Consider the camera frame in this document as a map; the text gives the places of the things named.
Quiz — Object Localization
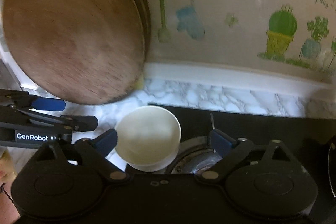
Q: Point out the black gas stove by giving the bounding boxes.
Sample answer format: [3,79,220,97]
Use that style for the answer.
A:
[146,103,336,214]

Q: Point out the person's left hand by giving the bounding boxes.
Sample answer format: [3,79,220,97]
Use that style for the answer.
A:
[1,147,20,223]

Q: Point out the cream white bowl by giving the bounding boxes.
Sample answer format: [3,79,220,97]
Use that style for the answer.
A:
[115,106,182,172]

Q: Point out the round wooden cutting board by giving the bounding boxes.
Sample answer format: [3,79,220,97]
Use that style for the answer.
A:
[2,0,151,105]

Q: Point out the black wok pan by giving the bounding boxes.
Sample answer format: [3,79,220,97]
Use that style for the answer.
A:
[327,139,336,198]

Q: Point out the gas burner ring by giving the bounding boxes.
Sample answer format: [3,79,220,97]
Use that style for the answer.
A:
[165,135,224,175]

